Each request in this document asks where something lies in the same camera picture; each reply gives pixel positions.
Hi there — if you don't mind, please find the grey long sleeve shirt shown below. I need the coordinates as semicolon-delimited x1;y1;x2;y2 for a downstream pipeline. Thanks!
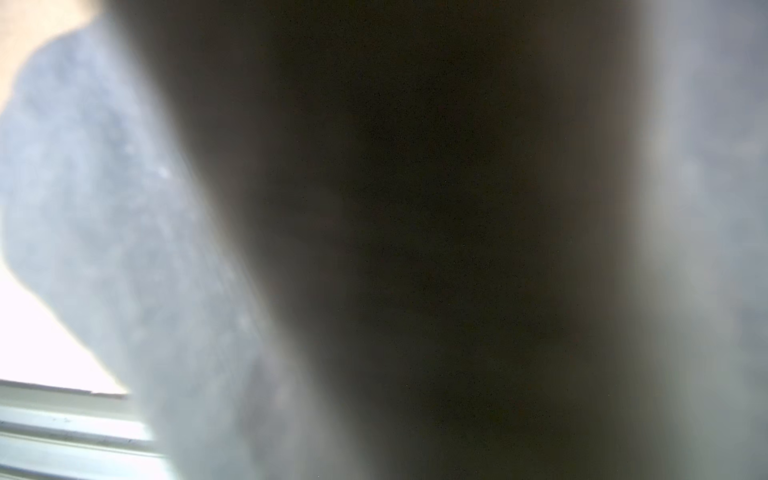
1;1;767;479

